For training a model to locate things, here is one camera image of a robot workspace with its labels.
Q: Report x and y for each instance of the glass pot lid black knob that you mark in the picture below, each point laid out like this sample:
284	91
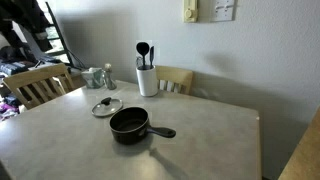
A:
106	107

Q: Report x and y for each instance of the white utensil holder crock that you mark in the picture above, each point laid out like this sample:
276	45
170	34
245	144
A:
147	81

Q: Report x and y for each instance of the black plastic spatula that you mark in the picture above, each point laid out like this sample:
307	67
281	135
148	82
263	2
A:
151	57

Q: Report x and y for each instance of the black plastic ladle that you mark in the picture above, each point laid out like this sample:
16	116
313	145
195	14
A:
143	49

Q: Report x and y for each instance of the green patterned tissue box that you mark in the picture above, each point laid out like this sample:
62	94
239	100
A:
93	78

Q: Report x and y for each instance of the wooden chair left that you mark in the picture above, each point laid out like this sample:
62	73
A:
35	87

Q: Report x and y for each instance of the wooden furniture edge right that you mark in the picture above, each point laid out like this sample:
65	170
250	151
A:
304	163

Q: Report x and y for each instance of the metal wire whisk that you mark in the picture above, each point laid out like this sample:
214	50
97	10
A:
139	61

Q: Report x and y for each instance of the black saucepan with handle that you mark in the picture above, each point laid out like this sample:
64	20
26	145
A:
132	124

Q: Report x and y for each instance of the beige wall thermostat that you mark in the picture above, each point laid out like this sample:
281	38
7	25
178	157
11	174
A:
190	11

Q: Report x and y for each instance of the white light switch plate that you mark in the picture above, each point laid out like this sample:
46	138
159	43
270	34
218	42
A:
222	10

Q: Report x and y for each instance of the black ladder frame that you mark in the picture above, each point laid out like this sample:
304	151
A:
59	48

